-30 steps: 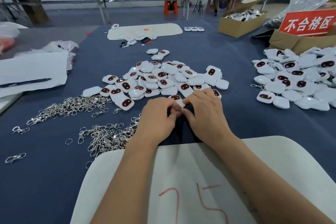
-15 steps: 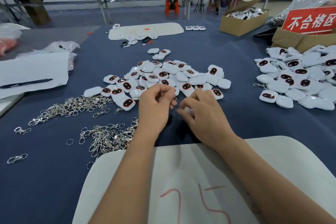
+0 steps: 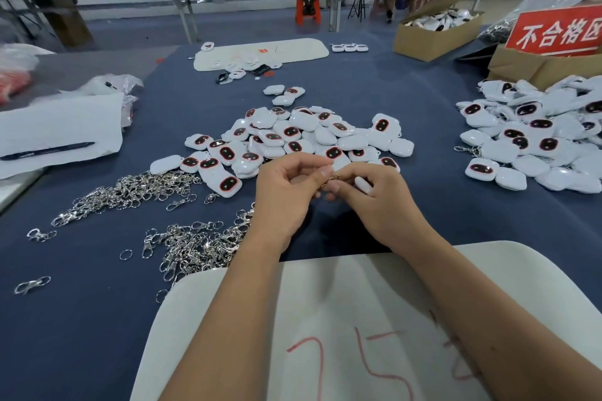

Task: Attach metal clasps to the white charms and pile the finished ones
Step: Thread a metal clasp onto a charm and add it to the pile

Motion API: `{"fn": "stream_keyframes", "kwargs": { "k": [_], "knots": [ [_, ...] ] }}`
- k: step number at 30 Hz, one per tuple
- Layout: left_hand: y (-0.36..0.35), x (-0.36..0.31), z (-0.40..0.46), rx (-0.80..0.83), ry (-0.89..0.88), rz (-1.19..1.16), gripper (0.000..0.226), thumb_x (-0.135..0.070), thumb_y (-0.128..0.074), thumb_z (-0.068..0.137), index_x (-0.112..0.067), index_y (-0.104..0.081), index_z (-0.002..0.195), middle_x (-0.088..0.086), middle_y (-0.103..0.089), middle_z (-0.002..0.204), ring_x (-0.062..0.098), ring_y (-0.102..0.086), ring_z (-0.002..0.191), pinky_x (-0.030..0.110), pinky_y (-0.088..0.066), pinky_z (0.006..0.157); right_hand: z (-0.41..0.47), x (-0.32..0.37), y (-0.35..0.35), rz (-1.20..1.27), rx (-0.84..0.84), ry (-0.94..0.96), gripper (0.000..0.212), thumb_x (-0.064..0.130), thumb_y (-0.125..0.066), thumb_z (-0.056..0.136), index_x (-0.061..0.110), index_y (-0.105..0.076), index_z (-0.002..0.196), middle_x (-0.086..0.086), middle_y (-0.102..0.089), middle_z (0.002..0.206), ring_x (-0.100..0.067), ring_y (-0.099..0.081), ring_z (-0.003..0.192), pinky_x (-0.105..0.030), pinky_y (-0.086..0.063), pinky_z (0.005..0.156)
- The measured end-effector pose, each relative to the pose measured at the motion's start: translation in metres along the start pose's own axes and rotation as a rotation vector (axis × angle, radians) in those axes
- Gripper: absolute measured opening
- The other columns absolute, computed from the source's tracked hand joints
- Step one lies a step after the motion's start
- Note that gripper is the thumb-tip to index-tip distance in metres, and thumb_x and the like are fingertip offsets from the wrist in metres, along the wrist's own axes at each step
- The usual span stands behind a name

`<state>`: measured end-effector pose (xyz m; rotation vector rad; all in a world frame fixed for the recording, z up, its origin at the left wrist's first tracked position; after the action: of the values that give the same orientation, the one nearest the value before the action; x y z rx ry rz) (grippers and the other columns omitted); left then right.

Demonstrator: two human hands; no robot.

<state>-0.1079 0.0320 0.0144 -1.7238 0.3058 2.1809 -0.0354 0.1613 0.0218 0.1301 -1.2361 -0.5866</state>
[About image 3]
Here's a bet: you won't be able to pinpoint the person's left hand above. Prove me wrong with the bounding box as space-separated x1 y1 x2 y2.
246 152 335 256

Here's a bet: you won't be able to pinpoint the person's right hand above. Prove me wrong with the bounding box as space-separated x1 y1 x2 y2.
324 162 436 256

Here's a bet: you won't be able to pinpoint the person's left forearm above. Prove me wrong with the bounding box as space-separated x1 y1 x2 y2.
160 241 297 401

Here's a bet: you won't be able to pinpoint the person's right forearm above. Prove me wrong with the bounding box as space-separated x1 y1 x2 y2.
399 231 602 401

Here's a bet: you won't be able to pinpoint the white foam board red marks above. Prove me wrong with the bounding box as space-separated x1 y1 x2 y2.
130 241 602 401

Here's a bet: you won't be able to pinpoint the long white foam board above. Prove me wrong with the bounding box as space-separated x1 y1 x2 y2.
194 37 330 73

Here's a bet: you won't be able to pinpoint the open cardboard box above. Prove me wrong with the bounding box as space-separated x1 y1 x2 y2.
393 0 493 63

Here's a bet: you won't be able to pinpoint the flat brown cardboard box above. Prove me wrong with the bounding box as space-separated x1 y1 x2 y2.
487 43 602 90

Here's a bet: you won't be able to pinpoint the red plastic stool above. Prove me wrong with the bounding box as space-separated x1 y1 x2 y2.
295 0 323 27

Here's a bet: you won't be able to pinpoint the white paper sheet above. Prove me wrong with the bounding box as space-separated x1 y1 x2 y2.
0 95 126 181

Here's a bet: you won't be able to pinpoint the black pen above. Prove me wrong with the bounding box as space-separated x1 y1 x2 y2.
0 141 96 162

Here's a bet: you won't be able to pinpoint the red sign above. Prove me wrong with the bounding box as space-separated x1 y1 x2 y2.
506 4 602 57

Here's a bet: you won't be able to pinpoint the orange bag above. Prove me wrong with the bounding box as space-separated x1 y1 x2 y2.
0 71 32 106

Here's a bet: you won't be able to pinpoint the white plastic bag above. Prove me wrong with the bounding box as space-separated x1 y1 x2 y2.
0 43 56 76

